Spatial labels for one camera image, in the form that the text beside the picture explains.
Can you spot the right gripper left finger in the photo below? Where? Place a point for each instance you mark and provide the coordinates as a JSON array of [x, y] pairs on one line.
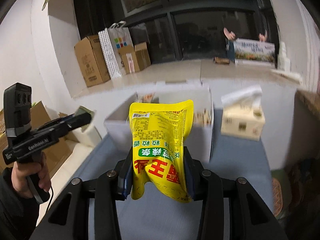
[[68, 216]]

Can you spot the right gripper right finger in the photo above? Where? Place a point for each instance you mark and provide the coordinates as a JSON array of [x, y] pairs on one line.
[[249, 216]]

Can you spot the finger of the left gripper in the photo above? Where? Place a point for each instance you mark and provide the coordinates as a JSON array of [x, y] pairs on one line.
[[81, 118]]

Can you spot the yellow spicy snack bag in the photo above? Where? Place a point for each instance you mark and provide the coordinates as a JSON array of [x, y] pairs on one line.
[[158, 134]]

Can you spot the left hand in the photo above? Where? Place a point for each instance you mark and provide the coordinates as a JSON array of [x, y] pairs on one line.
[[21, 171]]

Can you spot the woven basket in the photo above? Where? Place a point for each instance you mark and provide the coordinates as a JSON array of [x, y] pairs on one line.
[[279, 204]]

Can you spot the tall brown cardboard box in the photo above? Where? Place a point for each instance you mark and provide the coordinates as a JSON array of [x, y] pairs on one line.
[[91, 61]]

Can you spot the white perforated panel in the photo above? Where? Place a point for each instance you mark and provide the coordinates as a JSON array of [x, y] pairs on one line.
[[110, 54]]

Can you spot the dark patterned snack pack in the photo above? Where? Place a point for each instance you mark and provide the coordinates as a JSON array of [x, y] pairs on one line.
[[146, 98]]

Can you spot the small open cardboard box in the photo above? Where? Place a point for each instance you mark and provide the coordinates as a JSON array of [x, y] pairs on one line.
[[135, 59]]

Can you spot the white paper shopping bag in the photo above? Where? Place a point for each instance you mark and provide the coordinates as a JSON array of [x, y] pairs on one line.
[[119, 35]]

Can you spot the white storage box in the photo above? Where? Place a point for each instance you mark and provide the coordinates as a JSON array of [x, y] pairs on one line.
[[198, 142]]

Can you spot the cream tissue pack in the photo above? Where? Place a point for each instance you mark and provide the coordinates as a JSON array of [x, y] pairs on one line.
[[243, 115]]

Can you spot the orange snack pack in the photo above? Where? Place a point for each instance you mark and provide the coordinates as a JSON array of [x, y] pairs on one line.
[[203, 118]]

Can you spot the small brown flat packet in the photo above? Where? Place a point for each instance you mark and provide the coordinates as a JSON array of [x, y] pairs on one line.
[[219, 60]]

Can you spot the white spray bottle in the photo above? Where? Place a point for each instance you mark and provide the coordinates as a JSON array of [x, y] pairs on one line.
[[284, 62]]

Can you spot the printed landscape carton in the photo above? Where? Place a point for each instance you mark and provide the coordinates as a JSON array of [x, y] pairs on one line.
[[240, 50]]

